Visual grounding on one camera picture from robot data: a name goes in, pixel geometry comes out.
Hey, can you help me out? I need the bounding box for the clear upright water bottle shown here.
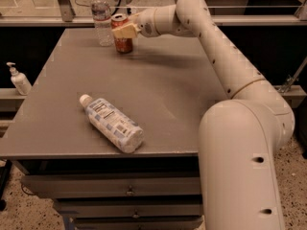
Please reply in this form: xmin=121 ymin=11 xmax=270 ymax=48
xmin=90 ymin=0 xmax=114 ymax=47

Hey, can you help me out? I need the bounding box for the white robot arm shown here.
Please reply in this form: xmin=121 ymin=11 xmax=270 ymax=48
xmin=113 ymin=0 xmax=295 ymax=230

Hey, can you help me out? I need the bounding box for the red coke can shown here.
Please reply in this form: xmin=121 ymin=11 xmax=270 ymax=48
xmin=111 ymin=13 xmax=133 ymax=54

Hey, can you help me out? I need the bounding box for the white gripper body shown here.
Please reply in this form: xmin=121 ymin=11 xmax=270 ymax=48
xmin=134 ymin=8 xmax=159 ymax=37

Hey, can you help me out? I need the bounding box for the bottom grey drawer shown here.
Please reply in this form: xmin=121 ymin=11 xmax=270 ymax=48
xmin=74 ymin=217 xmax=202 ymax=230

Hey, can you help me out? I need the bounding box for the metal railing frame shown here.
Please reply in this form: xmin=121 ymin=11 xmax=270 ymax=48
xmin=0 ymin=0 xmax=307 ymax=27

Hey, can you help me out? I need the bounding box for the white blue lying bottle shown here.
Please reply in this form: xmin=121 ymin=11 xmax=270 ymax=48
xmin=80 ymin=94 xmax=144 ymax=153

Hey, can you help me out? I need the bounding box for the middle grey drawer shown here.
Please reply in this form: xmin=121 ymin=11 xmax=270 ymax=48
xmin=54 ymin=197 xmax=202 ymax=219

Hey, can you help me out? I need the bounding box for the grey drawer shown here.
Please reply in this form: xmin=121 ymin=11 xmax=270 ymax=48
xmin=21 ymin=172 xmax=201 ymax=198
xmin=54 ymin=197 xmax=202 ymax=219
xmin=74 ymin=217 xmax=202 ymax=230

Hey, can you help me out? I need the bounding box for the grey drawer cabinet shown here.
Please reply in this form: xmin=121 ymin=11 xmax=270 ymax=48
xmin=0 ymin=29 xmax=225 ymax=230

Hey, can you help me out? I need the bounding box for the black cable on floor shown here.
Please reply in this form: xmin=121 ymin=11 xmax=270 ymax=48
xmin=67 ymin=0 xmax=132 ymax=16

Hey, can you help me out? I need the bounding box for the top grey drawer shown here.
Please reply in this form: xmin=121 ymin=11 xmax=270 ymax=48
xmin=21 ymin=172 xmax=201 ymax=198

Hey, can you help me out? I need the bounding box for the white pump dispenser bottle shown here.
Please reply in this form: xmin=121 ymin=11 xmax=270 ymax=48
xmin=7 ymin=62 xmax=32 ymax=96

